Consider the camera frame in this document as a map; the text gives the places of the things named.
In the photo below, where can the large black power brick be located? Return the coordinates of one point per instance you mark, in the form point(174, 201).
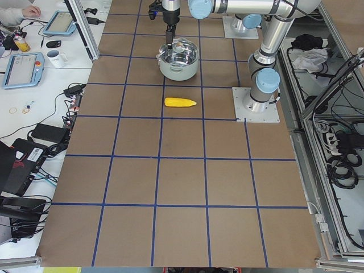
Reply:
point(50, 133)

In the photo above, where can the yellow bottle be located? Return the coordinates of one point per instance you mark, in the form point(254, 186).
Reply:
point(21, 43)

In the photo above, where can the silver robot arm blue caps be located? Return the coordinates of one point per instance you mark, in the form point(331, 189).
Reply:
point(265, 79)

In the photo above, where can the black cloth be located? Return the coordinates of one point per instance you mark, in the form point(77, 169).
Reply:
point(307, 42)

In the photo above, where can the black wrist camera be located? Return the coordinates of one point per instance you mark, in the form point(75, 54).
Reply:
point(154, 8)

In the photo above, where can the black power adapter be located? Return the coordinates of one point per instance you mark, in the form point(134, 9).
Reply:
point(74, 90)

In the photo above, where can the white power strip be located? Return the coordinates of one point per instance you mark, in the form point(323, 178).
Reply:
point(332, 143)

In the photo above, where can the black computer mouse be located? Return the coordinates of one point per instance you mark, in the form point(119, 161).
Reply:
point(53, 44)

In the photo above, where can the white crumpled cloth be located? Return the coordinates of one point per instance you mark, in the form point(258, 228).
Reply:
point(311, 61)

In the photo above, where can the aluminium frame post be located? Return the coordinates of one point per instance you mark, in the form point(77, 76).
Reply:
point(82, 25)

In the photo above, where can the white steel cooking pot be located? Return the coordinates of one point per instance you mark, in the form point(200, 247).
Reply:
point(178, 73)

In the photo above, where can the glass pot lid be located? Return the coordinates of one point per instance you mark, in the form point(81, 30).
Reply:
point(184, 52)

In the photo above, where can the teach pendant tablet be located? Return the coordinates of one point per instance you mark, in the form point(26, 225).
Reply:
point(23, 70)
point(61, 24)

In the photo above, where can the yellow corn cob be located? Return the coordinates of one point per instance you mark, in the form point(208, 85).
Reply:
point(178, 102)

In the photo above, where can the person hand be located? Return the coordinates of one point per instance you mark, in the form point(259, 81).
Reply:
point(31, 12)

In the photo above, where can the black laptop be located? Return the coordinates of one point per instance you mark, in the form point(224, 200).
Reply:
point(28, 160)

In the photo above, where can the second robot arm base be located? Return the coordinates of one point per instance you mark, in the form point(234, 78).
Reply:
point(242, 26)

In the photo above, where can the white mug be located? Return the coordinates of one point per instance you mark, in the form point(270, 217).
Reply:
point(58, 59)

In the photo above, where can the far teach pendant tablet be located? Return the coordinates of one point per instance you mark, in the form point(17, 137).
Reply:
point(61, 24)

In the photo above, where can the near teach pendant tablet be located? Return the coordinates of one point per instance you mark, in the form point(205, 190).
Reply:
point(23, 70)

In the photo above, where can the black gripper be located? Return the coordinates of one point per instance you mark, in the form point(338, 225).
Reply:
point(170, 17)

